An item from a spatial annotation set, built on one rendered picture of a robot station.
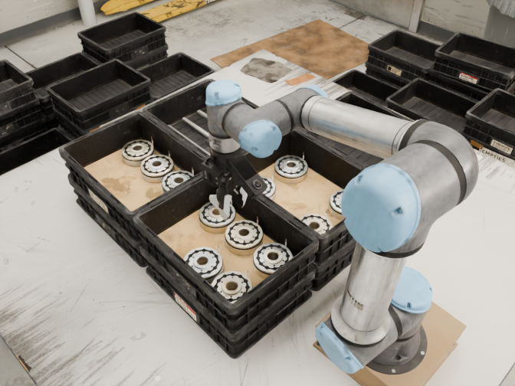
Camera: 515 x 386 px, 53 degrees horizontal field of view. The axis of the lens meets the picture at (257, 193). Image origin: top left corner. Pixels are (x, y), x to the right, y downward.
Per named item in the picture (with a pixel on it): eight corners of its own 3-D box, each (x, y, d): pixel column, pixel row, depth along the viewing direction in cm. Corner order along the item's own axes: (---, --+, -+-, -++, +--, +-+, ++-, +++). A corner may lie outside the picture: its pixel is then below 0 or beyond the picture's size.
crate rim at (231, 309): (321, 247, 131) (322, 241, 129) (231, 318, 116) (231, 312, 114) (218, 172, 152) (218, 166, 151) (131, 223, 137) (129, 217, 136)
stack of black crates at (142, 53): (146, 78, 338) (136, 11, 308) (175, 96, 323) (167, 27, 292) (93, 102, 317) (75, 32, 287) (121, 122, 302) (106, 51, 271)
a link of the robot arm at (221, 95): (219, 102, 104) (196, 83, 109) (221, 145, 111) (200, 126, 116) (251, 89, 107) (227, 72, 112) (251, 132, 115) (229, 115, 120)
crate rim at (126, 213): (218, 172, 152) (218, 166, 151) (131, 223, 137) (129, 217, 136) (140, 116, 174) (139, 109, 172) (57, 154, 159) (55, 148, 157)
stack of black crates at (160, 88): (186, 102, 317) (180, 50, 294) (219, 122, 302) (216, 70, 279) (131, 129, 297) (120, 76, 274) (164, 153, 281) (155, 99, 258)
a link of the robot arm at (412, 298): (433, 320, 118) (449, 286, 108) (391, 354, 112) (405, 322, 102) (393, 283, 124) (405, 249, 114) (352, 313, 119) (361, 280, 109)
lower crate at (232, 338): (315, 296, 145) (319, 269, 137) (234, 364, 130) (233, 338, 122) (221, 221, 166) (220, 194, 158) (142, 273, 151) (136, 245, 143)
